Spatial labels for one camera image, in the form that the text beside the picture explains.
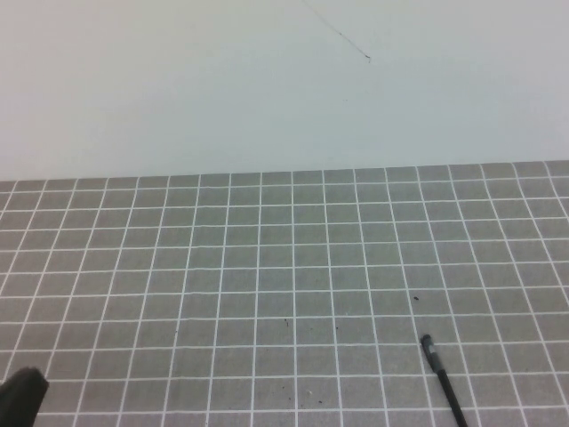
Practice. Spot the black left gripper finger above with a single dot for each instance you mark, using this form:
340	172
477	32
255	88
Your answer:
22	396

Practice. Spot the clear pen cap black clip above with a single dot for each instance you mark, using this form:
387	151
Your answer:
431	351

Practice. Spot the black pen silver tip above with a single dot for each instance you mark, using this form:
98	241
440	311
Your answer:
453	398

